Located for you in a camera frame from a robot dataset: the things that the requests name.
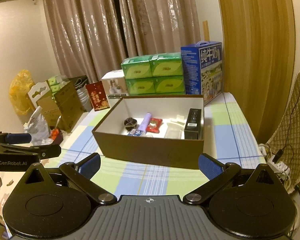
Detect tall black product box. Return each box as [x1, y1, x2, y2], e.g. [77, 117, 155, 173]
[184, 108, 202, 140]

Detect crumpled white plastic bag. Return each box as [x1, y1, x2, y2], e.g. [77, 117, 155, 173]
[24, 106, 52, 146]

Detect golden yellow curtain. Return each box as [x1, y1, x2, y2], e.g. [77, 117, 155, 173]
[219, 0, 295, 142]

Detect brown cardboard storage box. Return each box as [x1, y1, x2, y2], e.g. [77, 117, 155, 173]
[93, 95, 204, 169]

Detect white product box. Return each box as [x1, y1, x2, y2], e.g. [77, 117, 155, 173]
[101, 69, 128, 99]

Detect white power strip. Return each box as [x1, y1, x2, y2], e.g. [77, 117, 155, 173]
[258, 144, 290, 181]

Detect clear plastic cup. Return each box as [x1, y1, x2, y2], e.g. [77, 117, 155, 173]
[164, 122, 185, 139]

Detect dark velvet scrunchie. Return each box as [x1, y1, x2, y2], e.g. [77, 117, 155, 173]
[123, 118, 138, 132]

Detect quilted olive chair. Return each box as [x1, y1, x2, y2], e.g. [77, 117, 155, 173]
[267, 73, 300, 193]

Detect purple cosmetic tube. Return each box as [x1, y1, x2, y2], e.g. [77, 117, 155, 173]
[138, 113, 152, 132]

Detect dark red gift envelope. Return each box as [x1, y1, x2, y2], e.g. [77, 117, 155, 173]
[85, 81, 109, 111]

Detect blue milk carton box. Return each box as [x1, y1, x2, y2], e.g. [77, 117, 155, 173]
[181, 41, 223, 104]

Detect yellow plastic bag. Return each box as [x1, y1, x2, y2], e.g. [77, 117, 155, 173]
[8, 69, 34, 115]

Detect blue dental floss box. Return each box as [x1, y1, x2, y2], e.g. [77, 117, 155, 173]
[127, 129, 144, 137]

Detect beige curtain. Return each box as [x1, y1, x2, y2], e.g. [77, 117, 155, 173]
[43, 0, 200, 82]

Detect brown cardboard boxes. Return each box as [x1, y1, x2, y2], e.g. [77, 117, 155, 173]
[27, 81, 85, 132]

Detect green tissue pack stack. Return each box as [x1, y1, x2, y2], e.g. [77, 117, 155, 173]
[121, 53, 185, 95]

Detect black power cable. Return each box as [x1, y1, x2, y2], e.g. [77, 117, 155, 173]
[272, 49, 300, 163]

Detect red snack packet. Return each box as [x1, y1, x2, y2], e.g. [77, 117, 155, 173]
[146, 118, 162, 133]

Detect plaid tablecloth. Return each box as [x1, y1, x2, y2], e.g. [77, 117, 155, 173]
[42, 93, 264, 197]

